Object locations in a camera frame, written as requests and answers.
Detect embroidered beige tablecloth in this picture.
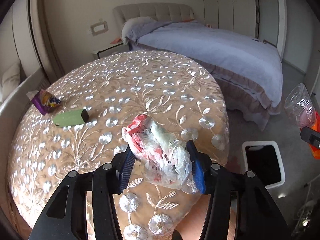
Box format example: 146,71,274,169
6,50,231,240

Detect wooden chair seat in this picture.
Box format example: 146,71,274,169
179,195,238,240

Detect green box with black end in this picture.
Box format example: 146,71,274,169
52,109,90,129

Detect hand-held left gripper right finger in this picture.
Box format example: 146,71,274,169
186,140,292,240

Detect wall switch panel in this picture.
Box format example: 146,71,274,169
87,21,108,36

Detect white trash bin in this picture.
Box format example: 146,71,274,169
242,140,286,190

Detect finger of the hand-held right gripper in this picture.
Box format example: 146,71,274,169
300,126,320,148

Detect lavender duvet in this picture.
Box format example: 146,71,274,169
136,21,283,108

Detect clear plastic bottle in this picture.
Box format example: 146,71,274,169
284,83,316,129

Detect pink white plastic wrapper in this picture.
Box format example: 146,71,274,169
122,114,194,190

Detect white power cable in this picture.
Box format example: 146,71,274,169
293,182,320,237

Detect purple snack packet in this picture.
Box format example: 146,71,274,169
31,89,63,116

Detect beige throw pillow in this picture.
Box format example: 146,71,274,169
1,60,21,93

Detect beige upholstered bed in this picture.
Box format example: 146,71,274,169
112,2,284,131

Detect beige wardrobe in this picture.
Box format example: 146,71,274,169
200,0,261,39

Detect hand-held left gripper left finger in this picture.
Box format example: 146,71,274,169
29,145,136,240

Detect white nightstand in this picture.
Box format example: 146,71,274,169
91,44,123,60

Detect grey bed pillow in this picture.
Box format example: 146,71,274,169
121,17,157,45

